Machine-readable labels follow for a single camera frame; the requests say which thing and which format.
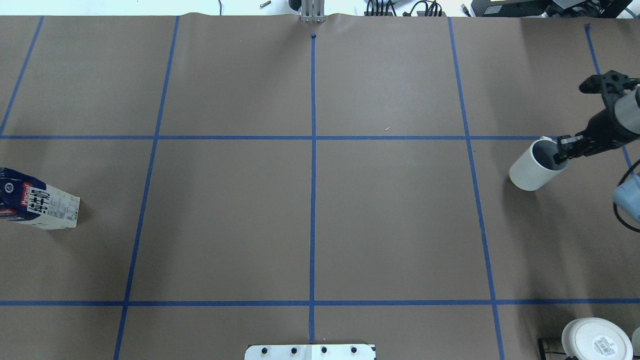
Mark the black equipment in corner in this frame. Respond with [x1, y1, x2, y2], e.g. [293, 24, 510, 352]
[470, 0, 633, 19]

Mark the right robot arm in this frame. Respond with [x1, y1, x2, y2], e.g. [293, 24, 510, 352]
[553, 70, 640, 233]

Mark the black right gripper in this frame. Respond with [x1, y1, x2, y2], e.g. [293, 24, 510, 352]
[553, 71, 640, 165]

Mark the black cables bundle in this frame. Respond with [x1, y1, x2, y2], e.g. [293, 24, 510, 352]
[365, 0, 446, 18]

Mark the white bracket plate with bolts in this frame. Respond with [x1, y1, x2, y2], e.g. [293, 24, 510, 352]
[244, 343, 377, 360]

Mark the white round lid container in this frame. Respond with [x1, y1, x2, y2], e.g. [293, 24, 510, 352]
[561, 317, 634, 360]

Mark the white ribbed mug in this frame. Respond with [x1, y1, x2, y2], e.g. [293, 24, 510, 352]
[509, 136, 569, 192]

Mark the metal post at table edge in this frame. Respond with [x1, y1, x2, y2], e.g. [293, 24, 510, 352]
[298, 0, 326, 23]

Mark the brown paper table mat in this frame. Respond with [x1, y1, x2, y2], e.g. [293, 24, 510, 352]
[0, 14, 639, 360]

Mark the blue white milk carton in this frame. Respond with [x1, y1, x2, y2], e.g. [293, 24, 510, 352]
[0, 167, 81, 230]

